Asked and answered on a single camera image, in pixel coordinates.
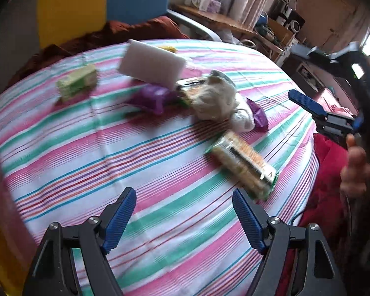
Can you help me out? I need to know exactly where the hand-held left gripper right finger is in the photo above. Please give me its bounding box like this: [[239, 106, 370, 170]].
[[232, 188, 347, 296]]

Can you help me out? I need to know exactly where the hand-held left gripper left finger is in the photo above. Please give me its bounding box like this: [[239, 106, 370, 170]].
[[22, 187, 137, 296]]

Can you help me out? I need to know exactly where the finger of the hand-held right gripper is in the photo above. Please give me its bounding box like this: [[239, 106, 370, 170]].
[[307, 41, 367, 77], [288, 89, 364, 150]]

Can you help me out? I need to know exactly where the purple snack packet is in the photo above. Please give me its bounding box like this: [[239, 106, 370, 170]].
[[246, 97, 269, 131], [127, 84, 177, 115]]

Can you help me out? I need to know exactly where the white plastic bag ball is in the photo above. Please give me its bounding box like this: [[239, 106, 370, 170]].
[[230, 94, 256, 134]]

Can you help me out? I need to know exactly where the cream sock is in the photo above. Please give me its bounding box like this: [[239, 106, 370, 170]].
[[189, 70, 237, 121]]

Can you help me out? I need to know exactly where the thick yellow sponge block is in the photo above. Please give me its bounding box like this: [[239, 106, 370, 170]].
[[56, 63, 98, 102]]

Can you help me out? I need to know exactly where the white foam block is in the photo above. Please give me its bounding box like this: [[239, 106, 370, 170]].
[[119, 38, 188, 89]]

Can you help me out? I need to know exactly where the person's right hand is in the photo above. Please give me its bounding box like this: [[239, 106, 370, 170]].
[[340, 134, 370, 196]]

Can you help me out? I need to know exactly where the dark low cabinet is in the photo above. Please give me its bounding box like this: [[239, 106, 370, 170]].
[[284, 52, 333, 91]]

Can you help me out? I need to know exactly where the black silver stereo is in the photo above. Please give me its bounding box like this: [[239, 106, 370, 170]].
[[270, 0, 306, 34]]

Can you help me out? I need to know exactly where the red cloth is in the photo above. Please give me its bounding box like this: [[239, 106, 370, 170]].
[[276, 131, 367, 296]]

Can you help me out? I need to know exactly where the wooden desk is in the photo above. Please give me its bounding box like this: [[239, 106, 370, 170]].
[[173, 4, 284, 59]]

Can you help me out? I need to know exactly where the dark red blanket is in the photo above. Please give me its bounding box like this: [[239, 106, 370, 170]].
[[6, 15, 190, 84]]

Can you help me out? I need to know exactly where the grey yellow blue chair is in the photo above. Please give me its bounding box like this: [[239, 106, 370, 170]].
[[0, 0, 222, 93]]

